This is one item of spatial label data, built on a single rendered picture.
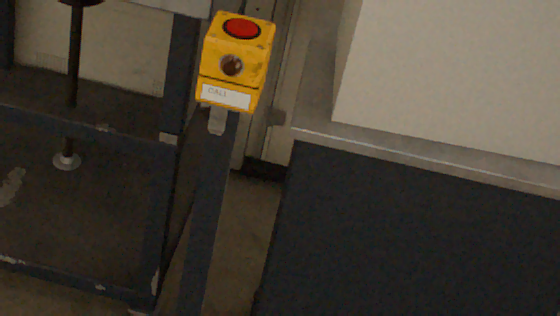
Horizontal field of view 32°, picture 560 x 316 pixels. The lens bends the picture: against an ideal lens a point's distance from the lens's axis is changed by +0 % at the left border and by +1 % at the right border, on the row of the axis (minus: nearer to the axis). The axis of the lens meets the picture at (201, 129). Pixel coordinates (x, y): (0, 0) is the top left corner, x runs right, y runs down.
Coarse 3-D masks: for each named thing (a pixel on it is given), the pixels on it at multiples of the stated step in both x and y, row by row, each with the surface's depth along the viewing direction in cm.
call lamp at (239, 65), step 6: (228, 54) 122; (234, 54) 122; (222, 60) 122; (228, 60) 121; (234, 60) 121; (240, 60) 122; (222, 66) 122; (228, 66) 121; (234, 66) 121; (240, 66) 122; (222, 72) 123; (228, 72) 122; (234, 72) 122; (240, 72) 123
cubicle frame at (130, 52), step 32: (32, 0) 233; (256, 0) 219; (32, 32) 238; (64, 32) 236; (96, 32) 234; (128, 32) 231; (160, 32) 229; (32, 64) 243; (64, 64) 241; (96, 64) 239; (128, 64) 237; (160, 64) 234; (160, 96) 240
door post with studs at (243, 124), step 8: (264, 0) 219; (272, 0) 218; (256, 8) 220; (264, 8) 220; (272, 8) 220; (256, 16) 222; (264, 16) 221; (240, 120) 238; (248, 120) 238; (240, 128) 240; (240, 136) 241; (240, 144) 242; (240, 152) 244; (232, 160) 246; (240, 160) 245
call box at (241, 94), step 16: (224, 16) 126; (240, 16) 127; (208, 32) 123; (224, 32) 123; (272, 32) 125; (208, 48) 122; (224, 48) 122; (240, 48) 121; (256, 48) 121; (208, 64) 123; (256, 64) 122; (208, 80) 125; (224, 80) 124; (240, 80) 124; (256, 80) 123; (208, 96) 126; (224, 96) 125; (240, 96) 125; (256, 96) 125; (240, 112) 126
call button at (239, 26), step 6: (240, 18) 125; (228, 24) 124; (234, 24) 124; (240, 24) 124; (246, 24) 124; (252, 24) 124; (234, 30) 123; (240, 30) 123; (246, 30) 123; (252, 30) 123; (240, 36) 122; (246, 36) 122
